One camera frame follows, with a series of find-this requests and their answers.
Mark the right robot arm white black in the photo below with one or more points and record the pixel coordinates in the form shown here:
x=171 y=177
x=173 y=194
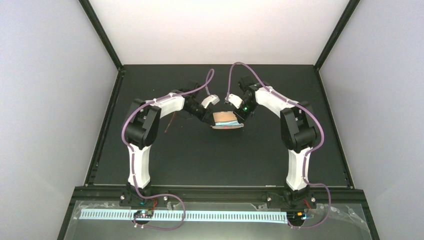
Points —
x=299 y=131

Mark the white slotted cable duct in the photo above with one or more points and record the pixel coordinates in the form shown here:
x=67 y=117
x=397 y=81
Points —
x=187 y=216

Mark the pink transparent sunglasses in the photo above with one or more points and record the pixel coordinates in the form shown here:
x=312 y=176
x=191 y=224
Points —
x=177 y=114

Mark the black aluminium frame rail front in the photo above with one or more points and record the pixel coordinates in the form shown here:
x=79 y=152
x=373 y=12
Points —
x=205 y=194

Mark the light blue cleaning cloth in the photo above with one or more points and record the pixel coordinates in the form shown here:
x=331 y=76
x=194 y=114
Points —
x=234 y=124

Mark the frame post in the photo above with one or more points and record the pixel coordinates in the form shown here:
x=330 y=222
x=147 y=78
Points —
x=335 y=34
x=101 y=33

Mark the brown plaid glasses case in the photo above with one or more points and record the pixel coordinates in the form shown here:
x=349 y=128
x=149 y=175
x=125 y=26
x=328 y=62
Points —
x=224 y=116

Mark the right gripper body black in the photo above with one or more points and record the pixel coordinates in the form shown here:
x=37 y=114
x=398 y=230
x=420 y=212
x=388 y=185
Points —
x=241 y=115

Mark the right rear frame post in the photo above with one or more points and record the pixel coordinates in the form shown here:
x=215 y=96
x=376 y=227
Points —
x=335 y=34

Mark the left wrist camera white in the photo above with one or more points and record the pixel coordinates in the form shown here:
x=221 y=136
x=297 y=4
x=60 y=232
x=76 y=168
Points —
x=211 y=99

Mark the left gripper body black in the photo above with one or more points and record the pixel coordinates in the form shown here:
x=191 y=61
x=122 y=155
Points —
x=208 y=114

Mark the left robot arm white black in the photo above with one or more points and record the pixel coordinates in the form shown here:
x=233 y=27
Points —
x=141 y=128

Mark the left rear frame post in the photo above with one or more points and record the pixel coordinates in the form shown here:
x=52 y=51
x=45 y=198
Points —
x=101 y=33

